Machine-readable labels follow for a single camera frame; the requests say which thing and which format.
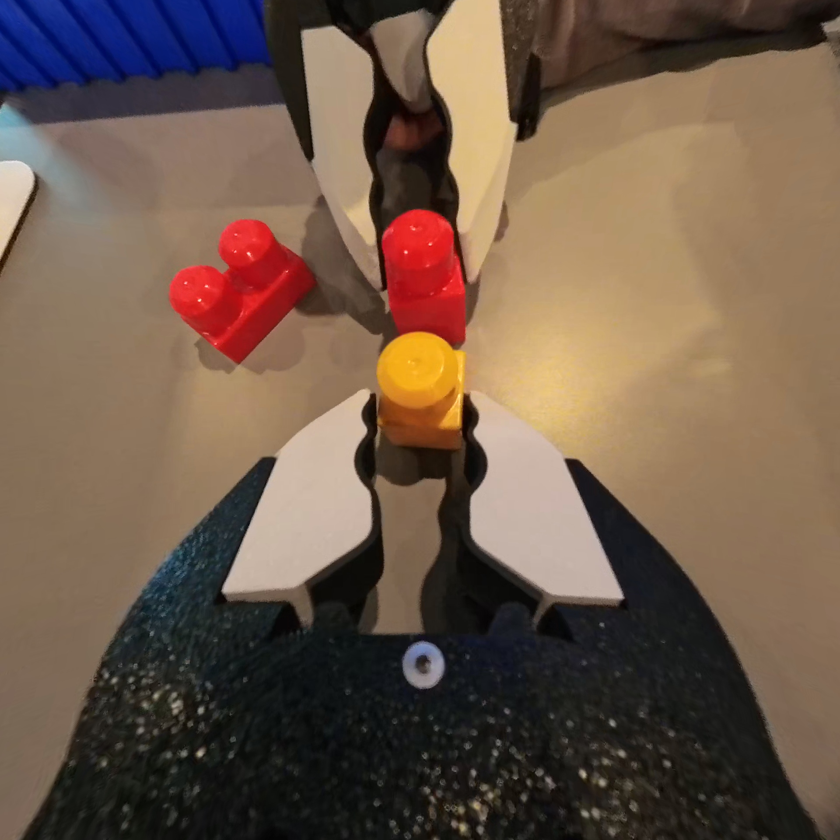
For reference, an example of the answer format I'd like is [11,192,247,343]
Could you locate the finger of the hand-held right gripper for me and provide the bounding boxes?
[300,24,388,291]
[425,0,519,284]

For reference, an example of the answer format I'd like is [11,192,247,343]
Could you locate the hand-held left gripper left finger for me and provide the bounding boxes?
[222,388,383,627]

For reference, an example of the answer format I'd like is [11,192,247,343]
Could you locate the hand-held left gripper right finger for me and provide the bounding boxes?
[458,392,626,627]

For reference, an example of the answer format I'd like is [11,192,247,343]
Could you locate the yellow one-stud block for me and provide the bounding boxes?
[376,331,468,452]

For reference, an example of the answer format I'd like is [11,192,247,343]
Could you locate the blue plastic bin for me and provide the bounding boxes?
[0,0,273,93]

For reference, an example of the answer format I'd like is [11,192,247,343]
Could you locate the red one-stud block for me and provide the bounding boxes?
[381,210,468,347]

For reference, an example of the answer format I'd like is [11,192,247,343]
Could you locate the red two-stud block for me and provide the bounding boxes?
[169,220,317,364]

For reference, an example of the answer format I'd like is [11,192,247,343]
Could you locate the person's right hand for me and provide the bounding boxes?
[384,107,447,152]

